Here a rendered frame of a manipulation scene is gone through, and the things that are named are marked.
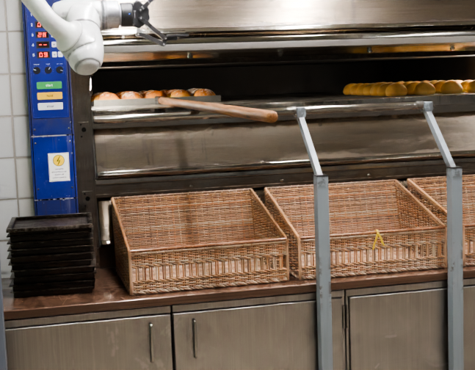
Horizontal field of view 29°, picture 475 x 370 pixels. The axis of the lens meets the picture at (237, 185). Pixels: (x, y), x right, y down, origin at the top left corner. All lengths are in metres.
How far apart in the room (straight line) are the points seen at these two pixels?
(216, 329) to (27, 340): 0.61
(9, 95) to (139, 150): 0.52
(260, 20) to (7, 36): 0.95
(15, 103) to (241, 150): 0.87
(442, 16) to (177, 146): 1.19
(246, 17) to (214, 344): 1.26
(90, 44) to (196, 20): 0.85
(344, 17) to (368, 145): 0.52
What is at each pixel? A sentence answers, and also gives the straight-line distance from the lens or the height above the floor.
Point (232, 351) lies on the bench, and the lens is 3.14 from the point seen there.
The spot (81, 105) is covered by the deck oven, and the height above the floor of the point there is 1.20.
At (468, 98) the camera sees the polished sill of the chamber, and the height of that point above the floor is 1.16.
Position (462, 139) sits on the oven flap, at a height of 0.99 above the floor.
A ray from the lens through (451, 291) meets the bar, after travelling 3.29.
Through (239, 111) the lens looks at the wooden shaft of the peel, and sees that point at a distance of 2.49.
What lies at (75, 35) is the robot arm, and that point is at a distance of 2.76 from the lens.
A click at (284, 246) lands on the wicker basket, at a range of 3.16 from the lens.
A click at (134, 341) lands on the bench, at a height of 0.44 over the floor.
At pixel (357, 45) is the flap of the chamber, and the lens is 3.56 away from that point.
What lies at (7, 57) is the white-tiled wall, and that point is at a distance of 3.48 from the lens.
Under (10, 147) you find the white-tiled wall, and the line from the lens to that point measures 3.49.
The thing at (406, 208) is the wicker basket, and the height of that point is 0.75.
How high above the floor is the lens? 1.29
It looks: 7 degrees down
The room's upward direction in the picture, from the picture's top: 2 degrees counter-clockwise
